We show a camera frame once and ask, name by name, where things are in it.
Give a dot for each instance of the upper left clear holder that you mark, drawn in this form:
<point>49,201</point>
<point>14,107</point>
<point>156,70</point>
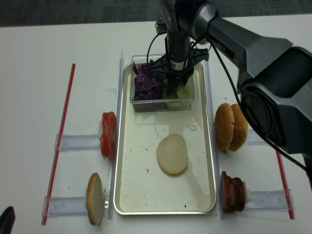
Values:
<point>76,142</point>

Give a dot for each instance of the rear tomato slice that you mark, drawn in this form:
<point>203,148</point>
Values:
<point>104,131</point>

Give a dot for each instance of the rear meat patty slice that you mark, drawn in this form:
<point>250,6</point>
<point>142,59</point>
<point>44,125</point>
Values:
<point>239,194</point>

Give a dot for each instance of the white pusher block tomato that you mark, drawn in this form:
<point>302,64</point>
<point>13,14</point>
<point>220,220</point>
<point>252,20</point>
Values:
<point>100,129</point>

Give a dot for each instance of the white pusher block meat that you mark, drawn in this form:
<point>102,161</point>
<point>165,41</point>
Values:
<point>247,193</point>

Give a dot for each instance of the tomato slice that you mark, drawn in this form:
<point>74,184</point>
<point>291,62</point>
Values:
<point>110,136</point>
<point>104,131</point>

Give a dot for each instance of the standing bun half left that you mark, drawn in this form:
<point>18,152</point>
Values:
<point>94,199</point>

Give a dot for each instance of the lower left clear holder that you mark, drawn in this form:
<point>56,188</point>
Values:
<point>54,206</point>

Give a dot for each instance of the bottom bun slice on tray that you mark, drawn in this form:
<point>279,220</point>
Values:
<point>172,154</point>

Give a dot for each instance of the red strip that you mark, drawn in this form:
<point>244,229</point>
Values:
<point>56,155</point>
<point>285,186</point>

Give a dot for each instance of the right sesame bun top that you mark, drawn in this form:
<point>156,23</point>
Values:
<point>240,132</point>

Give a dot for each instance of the sesame bun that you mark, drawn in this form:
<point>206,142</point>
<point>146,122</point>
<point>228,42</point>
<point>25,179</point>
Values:
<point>240,132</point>
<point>224,126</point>

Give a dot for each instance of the meat patty slice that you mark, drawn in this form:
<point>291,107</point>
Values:
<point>239,194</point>
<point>228,189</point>

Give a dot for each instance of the left red strip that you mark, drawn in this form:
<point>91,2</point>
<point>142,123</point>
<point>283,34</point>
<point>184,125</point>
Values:
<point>56,155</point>

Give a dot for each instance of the chopped purple cabbage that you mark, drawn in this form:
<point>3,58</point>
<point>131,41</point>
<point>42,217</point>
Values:
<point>149,85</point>

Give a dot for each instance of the left sesame bun top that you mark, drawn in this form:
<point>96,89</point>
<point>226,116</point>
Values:
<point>224,126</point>

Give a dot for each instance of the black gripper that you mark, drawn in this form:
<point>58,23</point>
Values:
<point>179,59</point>

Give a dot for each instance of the black object at corner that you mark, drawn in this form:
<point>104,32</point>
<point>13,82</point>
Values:
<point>7,220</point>

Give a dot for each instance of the clear plastic salad box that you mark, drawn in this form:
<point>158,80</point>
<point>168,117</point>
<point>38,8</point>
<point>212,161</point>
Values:
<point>160,104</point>

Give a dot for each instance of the front meat patty slice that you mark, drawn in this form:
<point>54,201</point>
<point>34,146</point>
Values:
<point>228,189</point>

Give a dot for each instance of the cream metal tray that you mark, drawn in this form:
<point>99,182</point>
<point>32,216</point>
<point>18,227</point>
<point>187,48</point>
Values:
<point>141,187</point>

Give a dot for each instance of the front tomato slice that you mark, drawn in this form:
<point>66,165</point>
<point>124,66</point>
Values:
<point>110,136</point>

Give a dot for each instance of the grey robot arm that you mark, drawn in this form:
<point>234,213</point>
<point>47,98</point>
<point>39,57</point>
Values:
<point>274,85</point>

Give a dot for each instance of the lower right clear holder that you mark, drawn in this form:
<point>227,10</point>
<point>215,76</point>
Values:
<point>268,200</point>

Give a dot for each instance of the right red strip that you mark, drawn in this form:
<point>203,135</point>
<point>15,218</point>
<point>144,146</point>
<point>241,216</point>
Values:
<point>285,186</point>

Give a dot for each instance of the green lettuce pile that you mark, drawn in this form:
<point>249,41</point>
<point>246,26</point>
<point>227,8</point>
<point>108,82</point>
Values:
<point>182,91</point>

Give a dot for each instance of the left clear acrylic rail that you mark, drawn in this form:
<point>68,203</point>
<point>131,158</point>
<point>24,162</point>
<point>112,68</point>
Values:
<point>110,209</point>

